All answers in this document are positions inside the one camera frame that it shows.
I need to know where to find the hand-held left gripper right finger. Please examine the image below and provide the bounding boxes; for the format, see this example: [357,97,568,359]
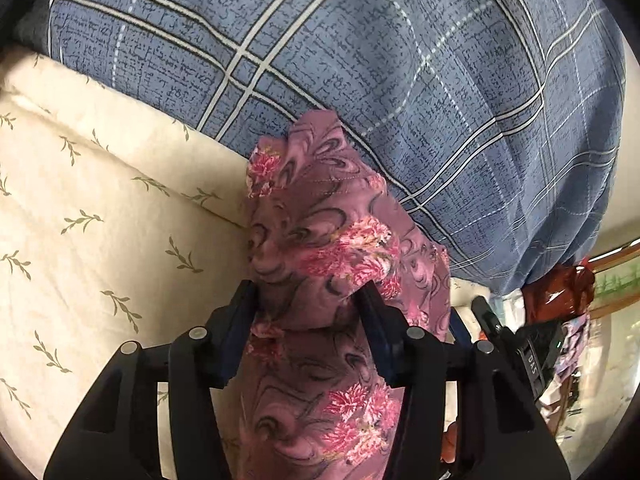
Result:
[352,284,571,480]

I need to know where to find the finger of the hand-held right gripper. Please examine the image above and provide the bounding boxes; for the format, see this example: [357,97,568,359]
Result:
[450,310,473,345]
[472,296,506,342]

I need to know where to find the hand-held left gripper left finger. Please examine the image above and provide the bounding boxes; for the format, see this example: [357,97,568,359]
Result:
[44,280,258,480]

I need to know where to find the pink floral garment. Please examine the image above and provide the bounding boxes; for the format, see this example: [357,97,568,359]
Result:
[220,109,453,480]

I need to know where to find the purple cloth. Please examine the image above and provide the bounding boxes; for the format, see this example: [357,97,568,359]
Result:
[562,315,593,378]

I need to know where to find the dark red bag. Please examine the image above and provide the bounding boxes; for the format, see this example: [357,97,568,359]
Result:
[522,262,596,326]

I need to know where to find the cream leaf print bed sheet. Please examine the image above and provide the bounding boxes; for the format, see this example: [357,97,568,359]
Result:
[0,42,483,480]

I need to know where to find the blue plaid blanket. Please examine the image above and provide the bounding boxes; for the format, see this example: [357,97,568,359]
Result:
[15,0,628,296]

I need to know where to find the wooden frame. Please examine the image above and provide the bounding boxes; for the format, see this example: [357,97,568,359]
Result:
[587,242,640,323]

